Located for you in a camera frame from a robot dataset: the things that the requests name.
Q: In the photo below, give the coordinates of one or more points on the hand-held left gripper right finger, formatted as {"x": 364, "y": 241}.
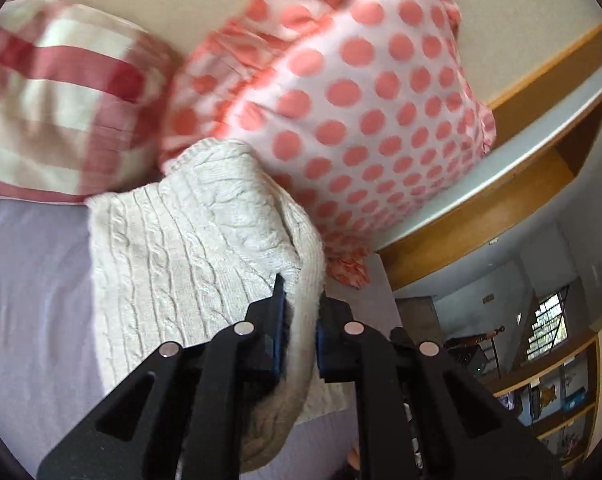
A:
{"x": 324, "y": 347}

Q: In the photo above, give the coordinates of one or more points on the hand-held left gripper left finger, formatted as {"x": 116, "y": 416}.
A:
{"x": 278, "y": 332}

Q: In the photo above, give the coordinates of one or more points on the barred window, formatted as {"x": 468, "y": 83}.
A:
{"x": 548, "y": 327}

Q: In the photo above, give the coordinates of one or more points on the wooden bookshelf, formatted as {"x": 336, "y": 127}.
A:
{"x": 556, "y": 395}

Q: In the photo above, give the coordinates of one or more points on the pink polka dot pillow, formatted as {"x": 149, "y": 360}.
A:
{"x": 361, "y": 110}

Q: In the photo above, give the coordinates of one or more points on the wooden headboard shelf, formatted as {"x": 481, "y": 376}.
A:
{"x": 511, "y": 180}

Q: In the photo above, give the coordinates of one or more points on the red checked pillow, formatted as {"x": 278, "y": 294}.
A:
{"x": 61, "y": 105}

